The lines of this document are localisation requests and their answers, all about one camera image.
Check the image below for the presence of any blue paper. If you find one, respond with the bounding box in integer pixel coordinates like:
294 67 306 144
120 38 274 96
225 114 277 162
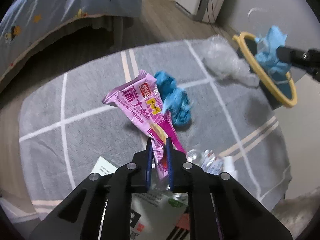
254 25 291 83
155 71 191 127

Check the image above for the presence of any purple snack wrapper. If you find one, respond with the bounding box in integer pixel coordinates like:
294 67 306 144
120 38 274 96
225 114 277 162
103 70 184 180

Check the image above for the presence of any teal bin with yellow rim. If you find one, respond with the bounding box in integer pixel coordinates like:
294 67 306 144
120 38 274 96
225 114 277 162
232 31 298 108

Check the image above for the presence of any white printed leaflet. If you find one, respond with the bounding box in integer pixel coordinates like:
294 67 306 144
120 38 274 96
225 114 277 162
91 156 118 176

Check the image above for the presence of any red and white carton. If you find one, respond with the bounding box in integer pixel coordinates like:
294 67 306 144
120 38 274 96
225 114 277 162
166 208 190 240

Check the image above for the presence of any green and white box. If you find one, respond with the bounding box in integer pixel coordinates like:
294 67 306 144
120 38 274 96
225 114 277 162
130 191 188 239

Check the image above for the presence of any clear plastic bag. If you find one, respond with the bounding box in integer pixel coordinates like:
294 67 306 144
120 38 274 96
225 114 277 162
200 35 259 87

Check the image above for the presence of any grey rug with white lines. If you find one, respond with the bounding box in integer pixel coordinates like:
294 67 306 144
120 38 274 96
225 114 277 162
19 41 291 219

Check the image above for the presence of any blue crumpled paper on rug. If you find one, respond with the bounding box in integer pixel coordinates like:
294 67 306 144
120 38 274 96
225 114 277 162
155 71 191 127

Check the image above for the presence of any bed with blue duvet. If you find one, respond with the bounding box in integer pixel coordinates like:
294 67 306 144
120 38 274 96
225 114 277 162
1 0 142 80

